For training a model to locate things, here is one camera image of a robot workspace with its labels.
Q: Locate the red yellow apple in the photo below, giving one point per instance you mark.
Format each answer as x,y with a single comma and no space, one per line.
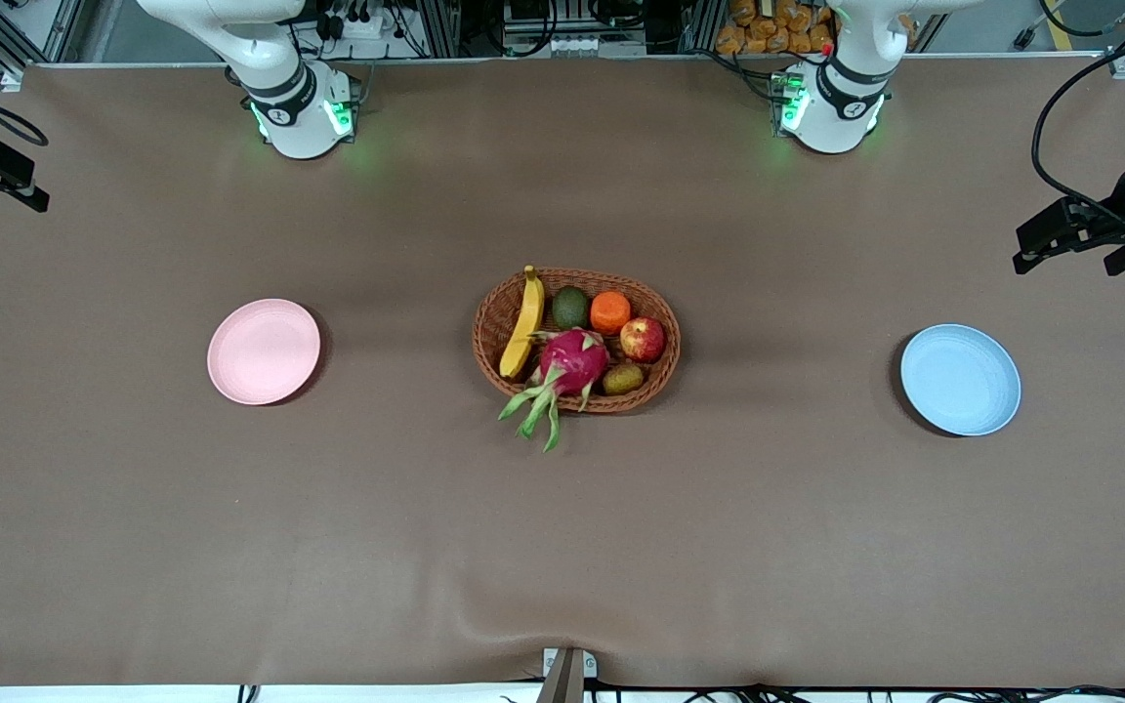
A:
643,340

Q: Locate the yellow banana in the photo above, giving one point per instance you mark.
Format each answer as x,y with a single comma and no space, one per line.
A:
526,327

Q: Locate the blue plate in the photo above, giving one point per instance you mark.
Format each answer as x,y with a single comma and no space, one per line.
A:
960,381

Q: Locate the pink plate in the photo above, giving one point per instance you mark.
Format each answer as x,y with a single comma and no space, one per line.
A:
263,351

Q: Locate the orange bread bag pile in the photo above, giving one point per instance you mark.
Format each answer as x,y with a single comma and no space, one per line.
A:
768,34

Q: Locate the white power strip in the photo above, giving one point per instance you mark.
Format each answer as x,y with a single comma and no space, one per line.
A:
357,27

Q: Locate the orange tangerine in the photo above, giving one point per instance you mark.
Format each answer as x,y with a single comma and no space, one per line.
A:
610,312

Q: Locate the brown kiwi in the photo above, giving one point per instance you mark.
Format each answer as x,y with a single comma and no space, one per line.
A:
623,379

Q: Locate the green avocado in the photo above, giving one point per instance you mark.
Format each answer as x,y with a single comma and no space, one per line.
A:
570,309

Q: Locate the pink dragon fruit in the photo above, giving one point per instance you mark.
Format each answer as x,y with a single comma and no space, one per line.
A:
572,361

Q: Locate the brown wicker basket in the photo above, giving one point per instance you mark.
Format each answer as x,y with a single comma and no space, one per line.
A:
496,320

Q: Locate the grey electronics box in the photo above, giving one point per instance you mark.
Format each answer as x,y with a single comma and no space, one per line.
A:
572,44

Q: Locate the brown table cloth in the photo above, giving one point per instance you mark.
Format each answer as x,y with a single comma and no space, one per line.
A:
562,547

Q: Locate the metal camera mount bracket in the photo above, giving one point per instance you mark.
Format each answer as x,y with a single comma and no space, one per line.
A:
567,674

